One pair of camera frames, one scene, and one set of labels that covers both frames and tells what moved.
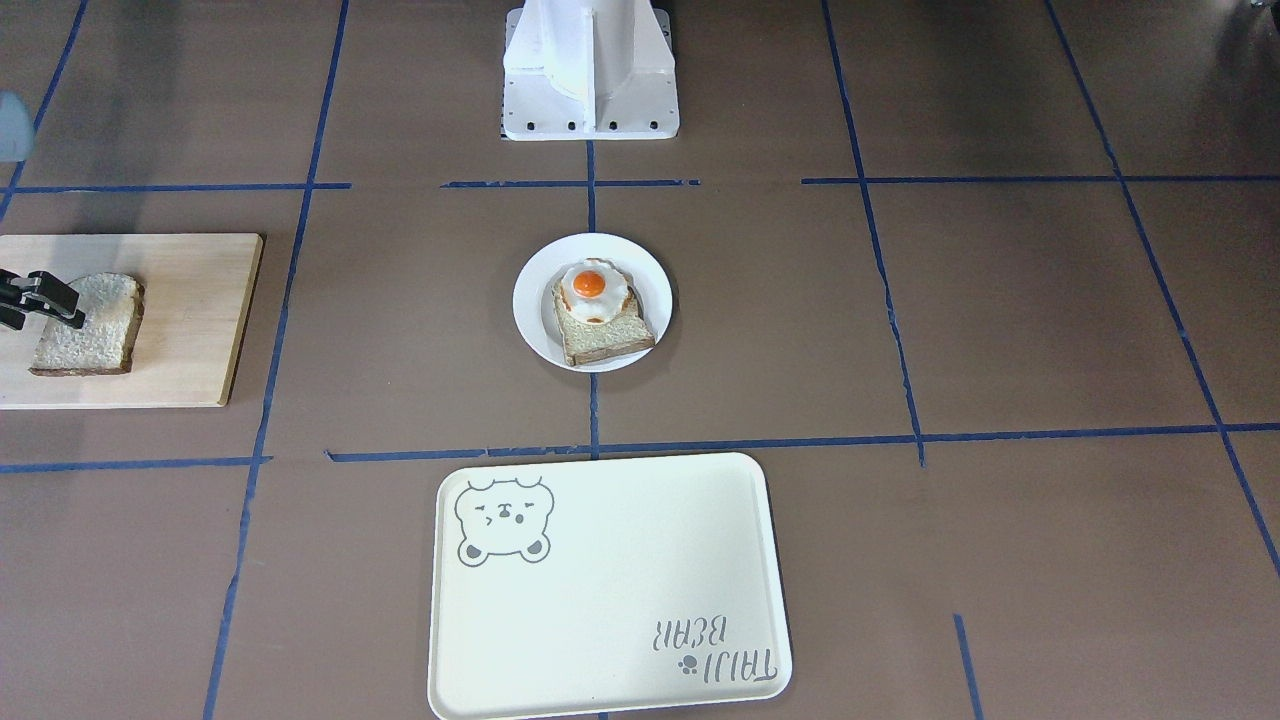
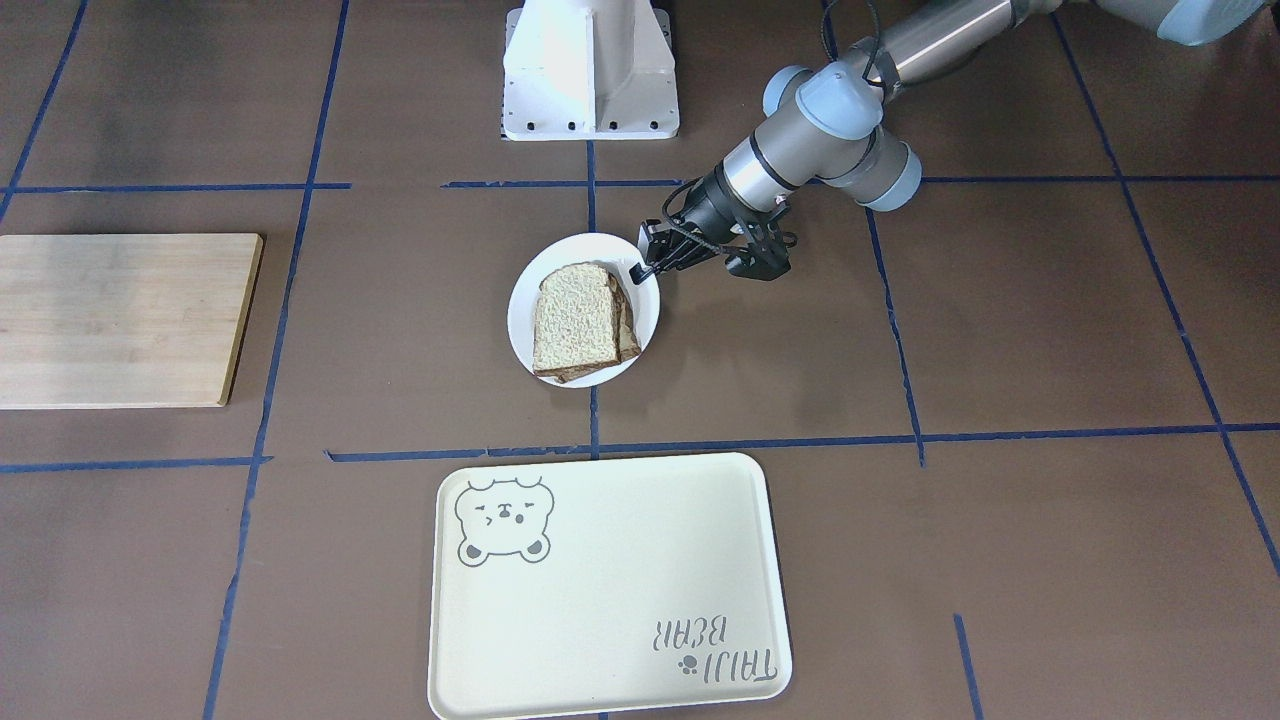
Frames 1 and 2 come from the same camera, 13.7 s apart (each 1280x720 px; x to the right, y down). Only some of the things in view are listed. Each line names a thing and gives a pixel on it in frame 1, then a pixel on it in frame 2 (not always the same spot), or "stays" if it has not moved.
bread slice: [113, 305] to [574, 325]
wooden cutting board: [198, 291] stays
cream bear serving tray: [568, 587] stays
